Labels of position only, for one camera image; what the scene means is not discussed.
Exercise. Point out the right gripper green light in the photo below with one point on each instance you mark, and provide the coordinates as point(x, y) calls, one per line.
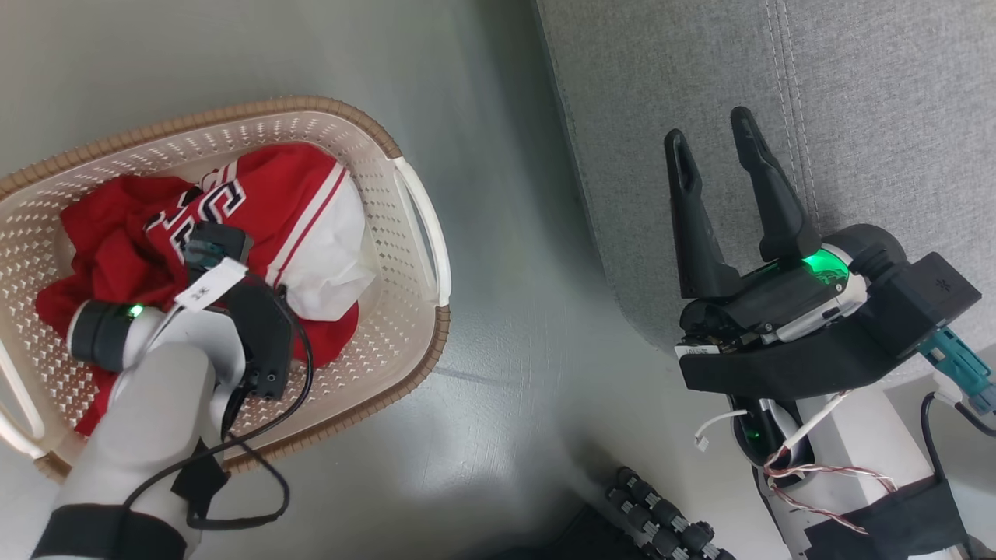
point(778, 307)

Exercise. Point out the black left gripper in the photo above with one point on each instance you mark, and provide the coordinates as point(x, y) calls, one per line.
point(218, 243)

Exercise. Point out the red and white jersey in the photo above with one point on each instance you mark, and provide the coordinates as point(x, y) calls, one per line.
point(288, 194)

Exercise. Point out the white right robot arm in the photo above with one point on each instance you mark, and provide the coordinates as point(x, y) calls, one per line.
point(856, 435)

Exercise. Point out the cream perforated laundry basket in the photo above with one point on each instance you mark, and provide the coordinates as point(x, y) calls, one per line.
point(405, 311)

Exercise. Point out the white paper tag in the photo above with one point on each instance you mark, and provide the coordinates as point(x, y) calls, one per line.
point(210, 285)

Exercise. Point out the grey fabric sofa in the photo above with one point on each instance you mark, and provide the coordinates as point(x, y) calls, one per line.
point(856, 93)

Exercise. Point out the black roller wheel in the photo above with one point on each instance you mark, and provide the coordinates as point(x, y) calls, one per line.
point(661, 517)

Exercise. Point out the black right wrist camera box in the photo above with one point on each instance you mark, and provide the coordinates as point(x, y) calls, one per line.
point(918, 299)

